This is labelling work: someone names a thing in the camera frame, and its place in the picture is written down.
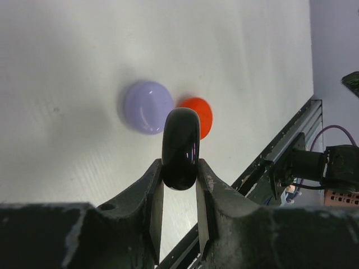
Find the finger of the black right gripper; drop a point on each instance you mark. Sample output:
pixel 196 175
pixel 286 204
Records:
pixel 351 82

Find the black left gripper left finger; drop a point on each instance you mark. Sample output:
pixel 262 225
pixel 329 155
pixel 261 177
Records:
pixel 124 232

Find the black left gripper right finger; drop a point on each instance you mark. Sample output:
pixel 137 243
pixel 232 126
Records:
pixel 304 237

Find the black earbud charging case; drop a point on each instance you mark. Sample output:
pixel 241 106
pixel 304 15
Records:
pixel 180 149

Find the orange earbud charging case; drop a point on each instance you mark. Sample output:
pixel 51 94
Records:
pixel 204 111

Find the purple earbud charging case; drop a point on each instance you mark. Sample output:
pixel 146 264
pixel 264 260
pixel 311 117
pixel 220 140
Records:
pixel 146 107

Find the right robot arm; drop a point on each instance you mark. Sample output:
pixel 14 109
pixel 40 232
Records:
pixel 336 168

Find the pink perforated basket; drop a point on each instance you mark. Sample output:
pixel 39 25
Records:
pixel 332 198

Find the aluminium front frame rail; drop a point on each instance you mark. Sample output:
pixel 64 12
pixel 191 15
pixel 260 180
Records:
pixel 304 121

